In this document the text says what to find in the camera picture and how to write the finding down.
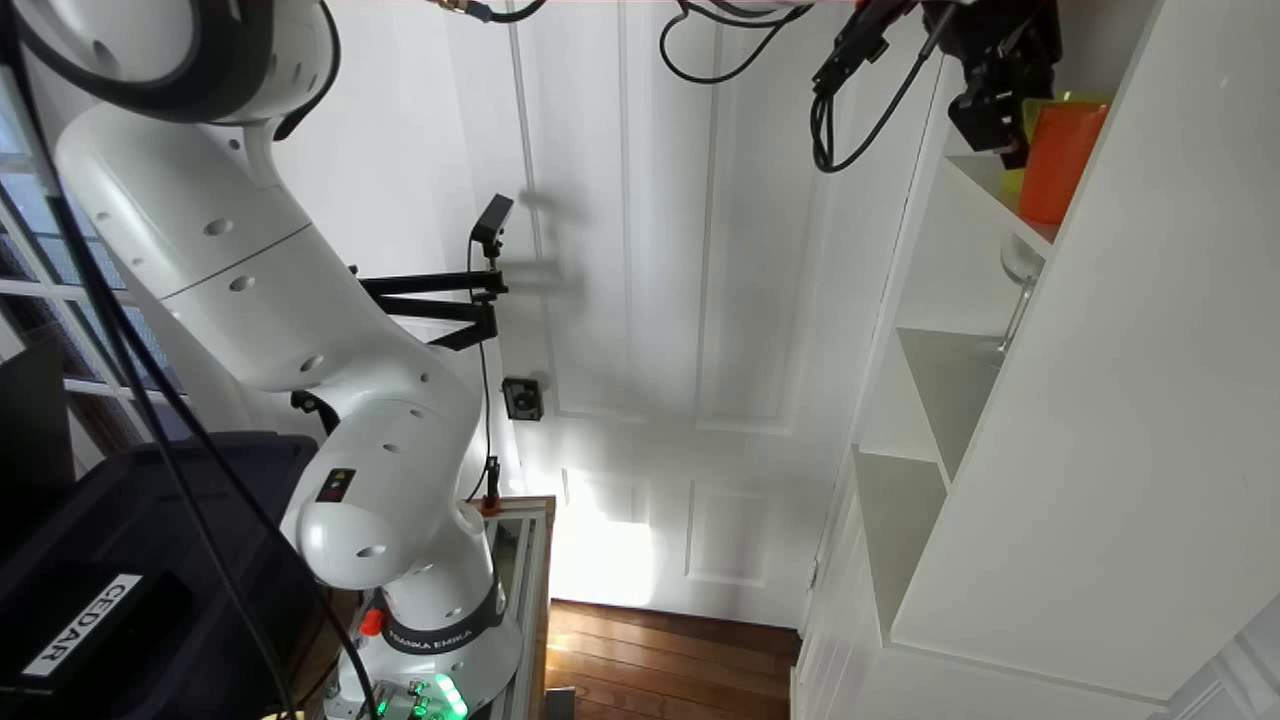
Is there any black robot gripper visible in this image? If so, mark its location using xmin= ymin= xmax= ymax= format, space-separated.
xmin=933 ymin=0 xmax=1067 ymax=171

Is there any orange plastic cup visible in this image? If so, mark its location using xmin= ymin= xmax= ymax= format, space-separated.
xmin=1016 ymin=98 xmax=1113 ymax=244

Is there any white shelf cabinet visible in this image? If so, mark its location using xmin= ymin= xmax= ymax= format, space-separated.
xmin=789 ymin=0 xmax=1280 ymax=720

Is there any clear wine glass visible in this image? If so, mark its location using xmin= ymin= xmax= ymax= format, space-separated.
xmin=994 ymin=234 xmax=1052 ymax=361

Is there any white panelled room door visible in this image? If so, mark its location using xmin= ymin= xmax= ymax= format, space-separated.
xmin=498 ymin=0 xmax=951 ymax=631

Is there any white framed robot table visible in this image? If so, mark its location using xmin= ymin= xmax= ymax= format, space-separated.
xmin=469 ymin=493 xmax=562 ymax=720

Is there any black equipment case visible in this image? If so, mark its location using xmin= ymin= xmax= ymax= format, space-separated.
xmin=0 ymin=429 xmax=326 ymax=720

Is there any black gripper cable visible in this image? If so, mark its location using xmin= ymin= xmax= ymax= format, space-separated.
xmin=806 ymin=0 xmax=966 ymax=180

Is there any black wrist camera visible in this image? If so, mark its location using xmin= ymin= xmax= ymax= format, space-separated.
xmin=806 ymin=0 xmax=938 ymax=98

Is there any black looped cable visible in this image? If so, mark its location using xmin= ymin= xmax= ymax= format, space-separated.
xmin=653 ymin=0 xmax=819 ymax=87

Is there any small black camera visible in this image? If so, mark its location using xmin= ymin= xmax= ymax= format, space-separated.
xmin=465 ymin=192 xmax=519 ymax=265

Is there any black wall socket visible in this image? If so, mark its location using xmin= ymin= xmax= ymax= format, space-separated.
xmin=498 ymin=377 xmax=549 ymax=424

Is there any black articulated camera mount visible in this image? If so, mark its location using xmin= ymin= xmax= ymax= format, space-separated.
xmin=352 ymin=265 xmax=511 ymax=355

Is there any thin camera stand pole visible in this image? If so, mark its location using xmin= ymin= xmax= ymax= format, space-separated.
xmin=477 ymin=234 xmax=506 ymax=521

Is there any long black arm cable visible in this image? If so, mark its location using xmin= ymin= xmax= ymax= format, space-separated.
xmin=0 ymin=0 xmax=385 ymax=720

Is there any white window frame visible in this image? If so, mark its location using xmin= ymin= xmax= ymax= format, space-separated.
xmin=0 ymin=70 xmax=152 ymax=452

